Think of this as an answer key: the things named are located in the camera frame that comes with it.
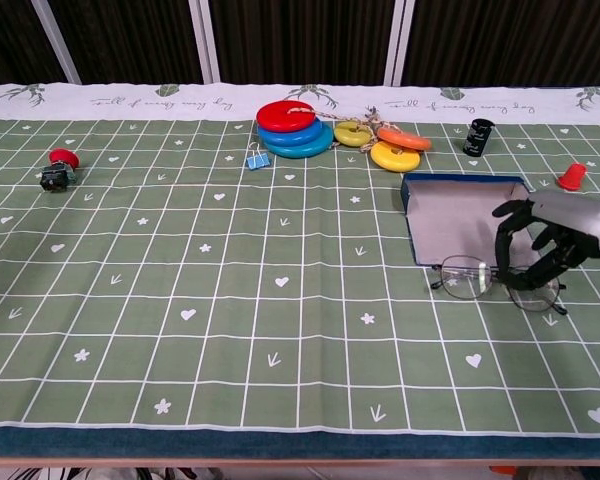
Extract red emergency stop button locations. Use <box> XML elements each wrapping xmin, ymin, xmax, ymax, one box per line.
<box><xmin>39</xmin><ymin>148</ymin><xmax>80</xmax><ymax>193</ymax></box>

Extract small yellow-green ring disc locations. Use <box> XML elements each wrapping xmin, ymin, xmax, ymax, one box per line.
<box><xmin>333</xmin><ymin>120</ymin><xmax>374</xmax><ymax>148</ymax></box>

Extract blue ring disc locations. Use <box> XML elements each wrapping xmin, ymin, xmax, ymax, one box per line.
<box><xmin>257</xmin><ymin>117</ymin><xmax>324</xmax><ymax>148</ymax></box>

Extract orange ring disc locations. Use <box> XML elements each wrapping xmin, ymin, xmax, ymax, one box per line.
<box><xmin>377</xmin><ymin>126</ymin><xmax>433</xmax><ymax>152</ymax></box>

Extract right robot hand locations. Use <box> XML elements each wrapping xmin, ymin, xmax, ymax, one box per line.
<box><xmin>492</xmin><ymin>189</ymin><xmax>600</xmax><ymax>293</ymax></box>

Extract red plastic cap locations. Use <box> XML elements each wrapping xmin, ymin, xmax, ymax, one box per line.
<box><xmin>558</xmin><ymin>161</ymin><xmax>588</xmax><ymax>191</ymax></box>

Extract dark blue under cloth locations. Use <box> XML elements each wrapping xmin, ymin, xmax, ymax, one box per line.
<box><xmin>0</xmin><ymin>426</ymin><xmax>600</xmax><ymax>462</ymax></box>

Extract blue binder clip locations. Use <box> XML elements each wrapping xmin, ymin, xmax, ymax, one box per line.
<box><xmin>245</xmin><ymin>141</ymin><xmax>273</xmax><ymax>172</ymax></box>

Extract green grid tablecloth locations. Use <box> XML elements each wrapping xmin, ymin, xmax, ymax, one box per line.
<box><xmin>0</xmin><ymin>82</ymin><xmax>600</xmax><ymax>434</ymax></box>

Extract thin-framed eyeglasses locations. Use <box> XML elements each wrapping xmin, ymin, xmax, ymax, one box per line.
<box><xmin>429</xmin><ymin>254</ymin><xmax>569</xmax><ymax>316</ymax></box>

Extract blue glasses case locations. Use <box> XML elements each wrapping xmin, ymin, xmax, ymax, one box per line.
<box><xmin>400</xmin><ymin>172</ymin><xmax>546</xmax><ymax>267</ymax></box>

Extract black cylinder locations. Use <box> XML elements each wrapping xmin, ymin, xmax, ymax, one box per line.
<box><xmin>462</xmin><ymin>118</ymin><xmax>496</xmax><ymax>156</ymax></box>

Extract braided string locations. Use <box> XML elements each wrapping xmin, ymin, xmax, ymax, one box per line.
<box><xmin>287</xmin><ymin>103</ymin><xmax>397</xmax><ymax>154</ymax></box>

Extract teal ring disc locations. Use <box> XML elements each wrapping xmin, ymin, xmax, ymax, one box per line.
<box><xmin>263</xmin><ymin>122</ymin><xmax>335</xmax><ymax>159</ymax></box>

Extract yellow ring disc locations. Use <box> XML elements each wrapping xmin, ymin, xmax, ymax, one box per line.
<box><xmin>370</xmin><ymin>141</ymin><xmax>422</xmax><ymax>174</ymax></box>

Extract grey metal support bar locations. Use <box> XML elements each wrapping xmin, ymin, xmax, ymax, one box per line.
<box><xmin>382</xmin><ymin>0</ymin><xmax>417</xmax><ymax>87</ymax></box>
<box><xmin>29</xmin><ymin>0</ymin><xmax>82</xmax><ymax>85</ymax></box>
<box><xmin>187</xmin><ymin>0</ymin><xmax>222</xmax><ymax>85</ymax></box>

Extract red ring disc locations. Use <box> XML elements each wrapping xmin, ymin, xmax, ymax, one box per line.
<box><xmin>256</xmin><ymin>100</ymin><xmax>317</xmax><ymax>134</ymax></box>

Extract dark pleated curtain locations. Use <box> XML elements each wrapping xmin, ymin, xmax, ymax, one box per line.
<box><xmin>0</xmin><ymin>0</ymin><xmax>600</xmax><ymax>88</ymax></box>

